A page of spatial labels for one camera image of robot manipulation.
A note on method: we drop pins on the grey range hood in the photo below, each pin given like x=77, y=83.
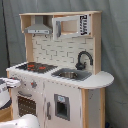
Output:
x=39, y=27

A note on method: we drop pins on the black stovetop red burners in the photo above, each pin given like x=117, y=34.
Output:
x=36, y=67

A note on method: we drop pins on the white toy microwave door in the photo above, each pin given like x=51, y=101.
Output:
x=71, y=26

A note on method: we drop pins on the toy oven door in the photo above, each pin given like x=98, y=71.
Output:
x=25, y=101

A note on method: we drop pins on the white fridge door with dispenser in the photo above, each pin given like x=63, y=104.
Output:
x=63, y=106

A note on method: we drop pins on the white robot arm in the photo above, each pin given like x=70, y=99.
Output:
x=26, y=121

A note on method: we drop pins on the black toy faucet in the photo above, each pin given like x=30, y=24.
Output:
x=81, y=64

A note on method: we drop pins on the grey toy sink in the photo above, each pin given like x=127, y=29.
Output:
x=72, y=74

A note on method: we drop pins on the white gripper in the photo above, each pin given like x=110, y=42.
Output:
x=12, y=83

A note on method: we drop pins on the wooden toy kitchen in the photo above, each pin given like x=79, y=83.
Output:
x=63, y=53

